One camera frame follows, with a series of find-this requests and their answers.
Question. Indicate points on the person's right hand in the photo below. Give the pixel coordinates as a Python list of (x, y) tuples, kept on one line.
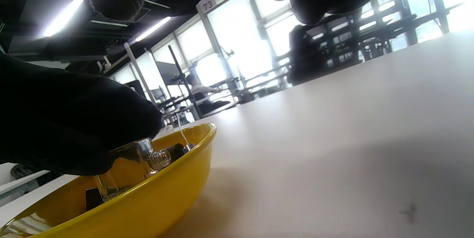
[(55, 119)]

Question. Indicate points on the clear glass perfume bottle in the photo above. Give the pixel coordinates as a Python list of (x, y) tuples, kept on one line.
[(157, 159)]

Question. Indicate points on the long ceiling light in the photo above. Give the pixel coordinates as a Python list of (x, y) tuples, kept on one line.
[(152, 29), (63, 16)]

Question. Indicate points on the yellow bowl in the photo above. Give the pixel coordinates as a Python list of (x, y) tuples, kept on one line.
[(148, 208)]

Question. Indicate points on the black stand pole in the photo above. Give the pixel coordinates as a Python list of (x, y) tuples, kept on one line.
[(183, 79)]

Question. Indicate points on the white sign plate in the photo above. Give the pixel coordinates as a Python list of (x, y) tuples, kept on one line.
[(206, 4)]

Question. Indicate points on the black mesh office chair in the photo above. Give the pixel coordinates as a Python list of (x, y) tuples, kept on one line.
[(303, 54)]

